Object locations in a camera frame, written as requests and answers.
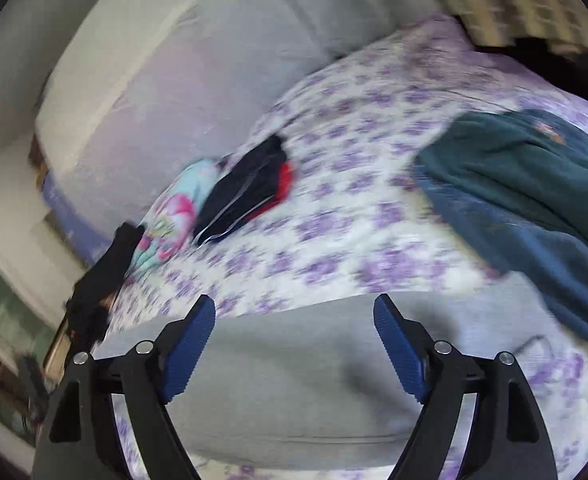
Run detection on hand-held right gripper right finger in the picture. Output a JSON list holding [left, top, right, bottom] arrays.
[[373, 294, 560, 480]]

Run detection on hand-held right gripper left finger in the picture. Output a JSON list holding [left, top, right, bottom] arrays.
[[31, 294, 217, 480]]

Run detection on grey sweatpants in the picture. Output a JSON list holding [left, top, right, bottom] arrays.
[[94, 280, 562, 468]]

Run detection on black pants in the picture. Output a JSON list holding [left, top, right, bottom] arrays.
[[64, 222, 145, 356]]

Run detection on folded navy pants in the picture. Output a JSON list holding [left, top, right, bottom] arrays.
[[192, 135, 289, 247]]

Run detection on teal pants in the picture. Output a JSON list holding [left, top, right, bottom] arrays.
[[414, 109, 588, 291]]

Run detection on folded floral blanket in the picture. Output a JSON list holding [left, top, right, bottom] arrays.
[[131, 159, 219, 276]]

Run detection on blue jeans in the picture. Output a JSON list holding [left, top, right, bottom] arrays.
[[416, 170, 588, 361]]

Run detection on blue patterned quilt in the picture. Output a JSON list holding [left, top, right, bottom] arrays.
[[38, 170, 99, 266]]

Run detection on folded red garment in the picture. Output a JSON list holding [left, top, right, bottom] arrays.
[[246, 162, 295, 221]]

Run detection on bed with purple floral sheet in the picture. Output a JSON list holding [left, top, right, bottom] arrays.
[[94, 12, 588, 480]]

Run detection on brown box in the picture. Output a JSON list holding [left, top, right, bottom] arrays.
[[28, 132, 50, 186]]

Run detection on white lace covered bedding pile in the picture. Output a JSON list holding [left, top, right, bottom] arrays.
[[34, 0, 445, 261]]

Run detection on wooden frame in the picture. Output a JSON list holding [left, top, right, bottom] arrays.
[[44, 317, 77, 376]]

